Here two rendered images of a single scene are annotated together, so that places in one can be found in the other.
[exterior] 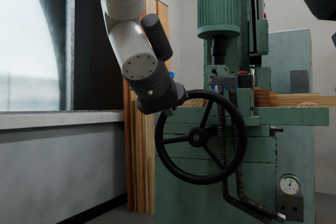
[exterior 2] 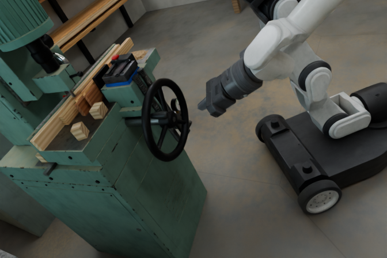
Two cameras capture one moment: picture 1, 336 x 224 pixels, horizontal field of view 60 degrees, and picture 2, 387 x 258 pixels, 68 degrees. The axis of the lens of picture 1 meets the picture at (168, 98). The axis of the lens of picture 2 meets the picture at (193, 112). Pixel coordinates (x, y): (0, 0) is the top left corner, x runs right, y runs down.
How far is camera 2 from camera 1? 1.04 m
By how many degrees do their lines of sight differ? 81
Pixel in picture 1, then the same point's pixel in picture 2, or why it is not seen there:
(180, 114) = (103, 131)
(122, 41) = (284, 57)
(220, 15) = (39, 11)
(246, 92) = (147, 68)
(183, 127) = (113, 139)
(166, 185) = (133, 192)
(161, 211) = (143, 210)
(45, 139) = not seen: outside the picture
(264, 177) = not seen: hidden behind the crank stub
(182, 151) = (124, 156)
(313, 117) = (154, 59)
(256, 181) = not seen: hidden behind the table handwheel
